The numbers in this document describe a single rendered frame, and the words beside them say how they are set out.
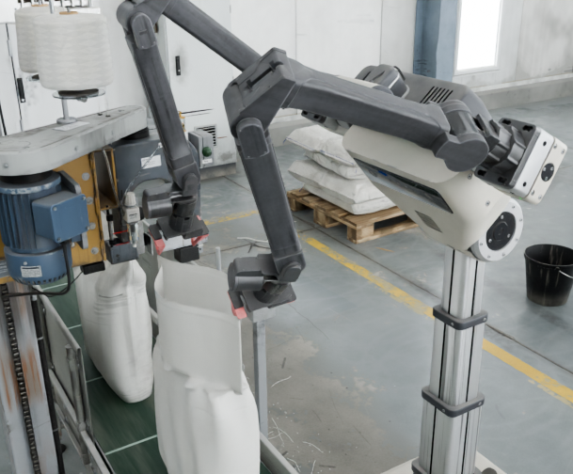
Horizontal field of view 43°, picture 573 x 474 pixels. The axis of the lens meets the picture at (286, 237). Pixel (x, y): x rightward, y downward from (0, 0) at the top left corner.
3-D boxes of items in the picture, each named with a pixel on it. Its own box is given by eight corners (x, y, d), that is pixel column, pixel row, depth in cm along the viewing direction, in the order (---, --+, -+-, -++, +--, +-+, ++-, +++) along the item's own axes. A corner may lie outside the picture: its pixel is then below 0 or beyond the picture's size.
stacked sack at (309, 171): (393, 175, 520) (394, 156, 514) (320, 193, 484) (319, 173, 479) (356, 161, 552) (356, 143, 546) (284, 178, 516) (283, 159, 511)
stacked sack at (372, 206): (405, 207, 488) (405, 190, 483) (352, 219, 467) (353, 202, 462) (347, 181, 540) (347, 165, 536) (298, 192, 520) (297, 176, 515)
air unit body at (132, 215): (147, 246, 196) (141, 193, 190) (130, 250, 194) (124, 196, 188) (141, 241, 199) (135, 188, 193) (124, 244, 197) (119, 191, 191)
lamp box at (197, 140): (214, 165, 205) (213, 134, 202) (199, 167, 203) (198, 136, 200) (203, 159, 211) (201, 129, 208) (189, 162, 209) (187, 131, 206)
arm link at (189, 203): (200, 199, 171) (193, 182, 174) (173, 203, 168) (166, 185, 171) (197, 218, 176) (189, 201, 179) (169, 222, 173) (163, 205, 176)
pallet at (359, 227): (485, 207, 526) (487, 189, 520) (356, 244, 466) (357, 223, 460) (408, 180, 590) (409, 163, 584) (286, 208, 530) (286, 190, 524)
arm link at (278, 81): (266, 72, 98) (253, 29, 104) (225, 143, 107) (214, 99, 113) (499, 144, 120) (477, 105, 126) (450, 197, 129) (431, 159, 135)
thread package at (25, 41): (85, 72, 185) (76, 4, 178) (27, 78, 178) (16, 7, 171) (68, 65, 196) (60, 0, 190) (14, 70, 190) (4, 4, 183)
